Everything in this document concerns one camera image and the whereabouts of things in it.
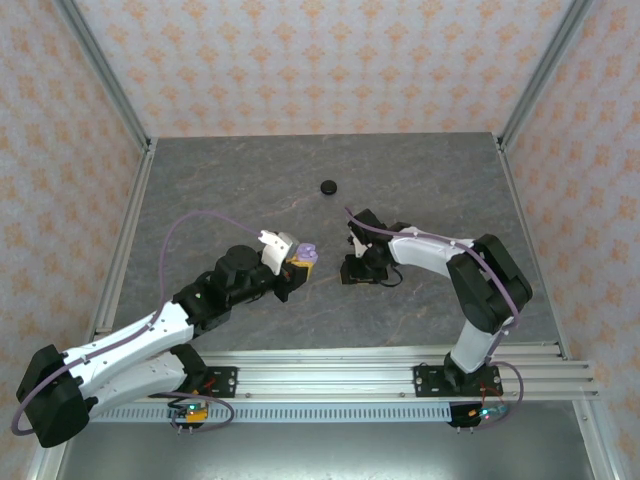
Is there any grey metal sheet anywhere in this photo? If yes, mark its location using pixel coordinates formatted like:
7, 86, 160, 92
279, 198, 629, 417
54, 419, 596, 480

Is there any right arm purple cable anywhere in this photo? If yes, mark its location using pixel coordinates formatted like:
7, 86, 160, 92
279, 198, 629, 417
344, 205, 526, 431

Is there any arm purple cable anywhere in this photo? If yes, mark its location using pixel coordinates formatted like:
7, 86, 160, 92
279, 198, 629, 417
344, 205, 526, 431
10, 210, 266, 437

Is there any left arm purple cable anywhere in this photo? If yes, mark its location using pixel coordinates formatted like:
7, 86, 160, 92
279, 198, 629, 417
10, 210, 266, 437

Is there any aluminium rail frame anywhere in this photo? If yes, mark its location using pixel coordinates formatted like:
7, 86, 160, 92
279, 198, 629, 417
52, 347, 601, 401

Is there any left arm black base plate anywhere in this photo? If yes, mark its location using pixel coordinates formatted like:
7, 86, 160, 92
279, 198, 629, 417
192, 366, 239, 399

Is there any aluminium side rail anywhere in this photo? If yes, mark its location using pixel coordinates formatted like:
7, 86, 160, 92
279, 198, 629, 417
492, 134, 571, 359
82, 139, 159, 361

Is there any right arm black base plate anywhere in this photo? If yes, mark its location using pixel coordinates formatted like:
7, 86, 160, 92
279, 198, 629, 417
413, 364, 504, 399

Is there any slotted grey cable duct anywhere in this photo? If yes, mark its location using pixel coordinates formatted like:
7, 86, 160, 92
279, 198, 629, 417
89, 403, 454, 424

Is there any aluminium corner post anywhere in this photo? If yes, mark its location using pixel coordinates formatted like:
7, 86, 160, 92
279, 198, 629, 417
52, 0, 154, 151
497, 0, 596, 151

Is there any aluminium frame leg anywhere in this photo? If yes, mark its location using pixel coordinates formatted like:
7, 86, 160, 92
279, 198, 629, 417
27, 444, 69, 480
574, 399, 616, 480

